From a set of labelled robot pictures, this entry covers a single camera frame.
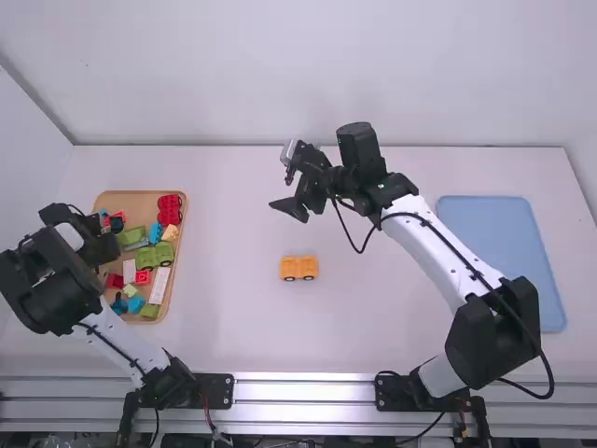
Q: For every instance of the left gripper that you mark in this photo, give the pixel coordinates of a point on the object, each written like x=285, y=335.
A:
x=101, y=246

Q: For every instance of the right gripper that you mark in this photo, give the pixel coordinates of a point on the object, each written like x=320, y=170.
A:
x=313, y=184

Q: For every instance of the yellow toy car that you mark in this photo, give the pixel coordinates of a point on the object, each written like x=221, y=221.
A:
x=298, y=267

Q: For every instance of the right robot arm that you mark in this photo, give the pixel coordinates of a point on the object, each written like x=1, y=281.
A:
x=420, y=233

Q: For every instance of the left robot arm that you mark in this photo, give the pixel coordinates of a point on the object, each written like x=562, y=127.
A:
x=116, y=343

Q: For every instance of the dark blue toy brick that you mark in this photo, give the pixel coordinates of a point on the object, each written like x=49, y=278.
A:
x=117, y=226

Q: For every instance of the green toy tipper bin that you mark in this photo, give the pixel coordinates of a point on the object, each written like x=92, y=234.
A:
x=130, y=235

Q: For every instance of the small red toy brick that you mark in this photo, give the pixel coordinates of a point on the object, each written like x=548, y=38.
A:
x=143, y=277

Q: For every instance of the pale green toy brick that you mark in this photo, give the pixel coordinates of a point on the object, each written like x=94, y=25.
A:
x=133, y=291

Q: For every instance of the green toy car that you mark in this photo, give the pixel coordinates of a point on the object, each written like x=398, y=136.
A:
x=156, y=256

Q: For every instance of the light blue toy brick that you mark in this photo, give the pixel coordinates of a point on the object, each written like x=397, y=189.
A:
x=155, y=232
x=136, y=305

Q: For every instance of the tan tray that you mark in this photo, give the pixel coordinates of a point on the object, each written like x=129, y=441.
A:
x=135, y=200

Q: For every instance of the long white toy brick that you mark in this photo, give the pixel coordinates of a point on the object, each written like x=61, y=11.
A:
x=159, y=285

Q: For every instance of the pale yellow toy brick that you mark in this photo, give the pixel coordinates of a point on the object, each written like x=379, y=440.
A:
x=171, y=232

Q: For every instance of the red toy car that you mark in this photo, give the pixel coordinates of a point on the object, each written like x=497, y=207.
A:
x=170, y=210

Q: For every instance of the silver rails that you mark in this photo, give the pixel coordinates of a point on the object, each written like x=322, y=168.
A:
x=303, y=396

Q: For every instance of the blue mat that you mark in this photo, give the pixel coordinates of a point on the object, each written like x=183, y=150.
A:
x=499, y=261

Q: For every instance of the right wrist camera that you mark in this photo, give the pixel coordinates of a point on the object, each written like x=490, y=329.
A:
x=288, y=153

